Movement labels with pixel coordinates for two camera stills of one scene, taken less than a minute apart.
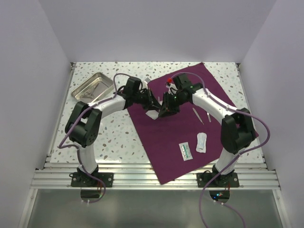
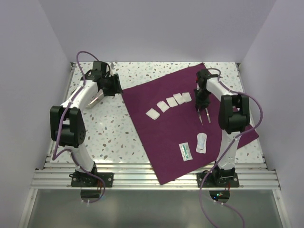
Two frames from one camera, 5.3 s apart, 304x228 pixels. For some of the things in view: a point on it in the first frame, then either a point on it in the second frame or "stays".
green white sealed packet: x=185 y=151 stays
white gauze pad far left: x=153 y=114 stays
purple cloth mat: x=178 y=144 stays
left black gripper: x=151 y=103 to x=116 y=88
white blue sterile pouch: x=201 y=138 stays
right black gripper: x=168 y=109 to x=204 y=104
